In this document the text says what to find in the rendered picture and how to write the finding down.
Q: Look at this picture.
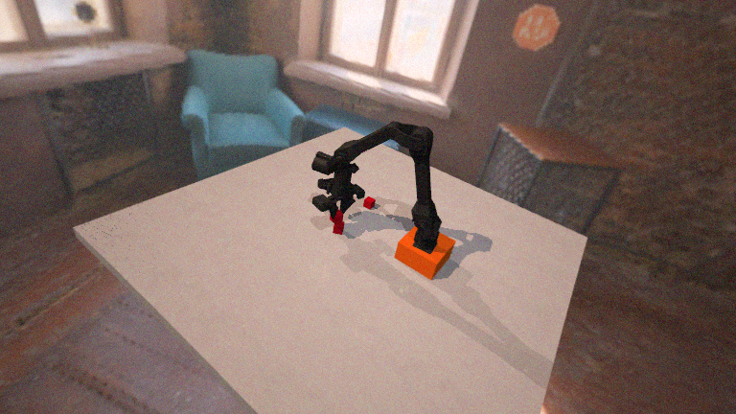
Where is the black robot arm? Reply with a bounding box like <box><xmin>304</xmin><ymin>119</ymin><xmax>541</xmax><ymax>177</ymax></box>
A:
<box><xmin>311</xmin><ymin>121</ymin><xmax>442</xmax><ymax>254</ymax></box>

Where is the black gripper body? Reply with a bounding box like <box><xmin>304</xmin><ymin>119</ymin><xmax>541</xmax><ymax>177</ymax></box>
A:
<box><xmin>312</xmin><ymin>179</ymin><xmax>365</xmax><ymax>212</ymax></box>

